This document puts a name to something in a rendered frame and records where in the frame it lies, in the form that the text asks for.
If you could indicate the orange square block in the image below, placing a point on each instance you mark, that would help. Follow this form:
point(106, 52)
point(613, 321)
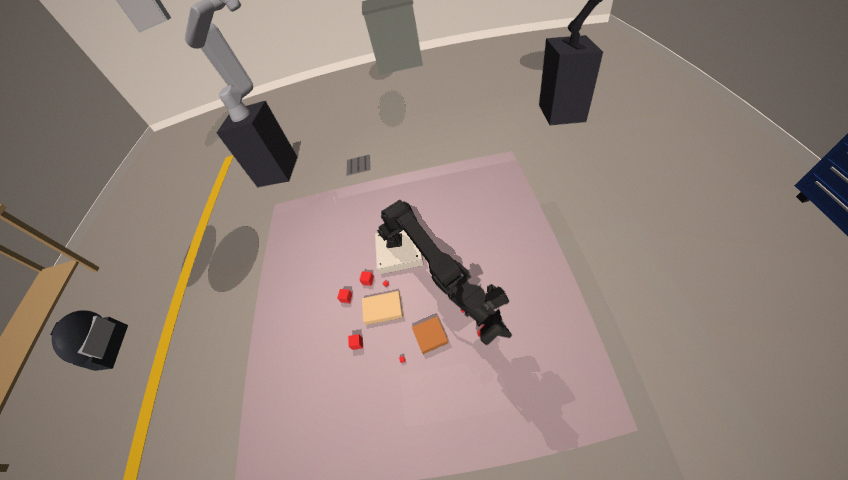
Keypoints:
point(430, 335)

